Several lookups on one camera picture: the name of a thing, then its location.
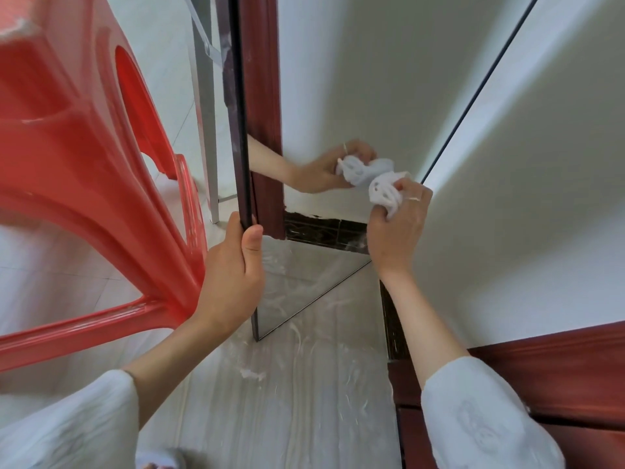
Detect person's left hand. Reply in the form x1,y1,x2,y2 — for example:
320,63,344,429
189,212,267,339

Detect person's right hand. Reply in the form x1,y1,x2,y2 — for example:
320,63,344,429
366,178,434,281

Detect white wiping cloth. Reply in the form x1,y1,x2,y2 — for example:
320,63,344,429
367,170,411,220

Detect black-framed mirror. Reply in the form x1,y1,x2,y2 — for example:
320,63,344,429
183,0,542,343

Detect person's left forearm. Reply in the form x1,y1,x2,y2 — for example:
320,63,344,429
0,317,230,469

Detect person's right forearm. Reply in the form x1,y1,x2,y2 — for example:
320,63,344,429
378,268,567,469

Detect dark marble skirting board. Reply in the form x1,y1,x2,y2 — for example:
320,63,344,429
380,280,411,362

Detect white printed slipper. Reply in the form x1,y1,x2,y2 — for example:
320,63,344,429
134,449,189,469

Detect red floral plastic stool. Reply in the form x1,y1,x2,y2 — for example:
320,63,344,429
0,0,208,373

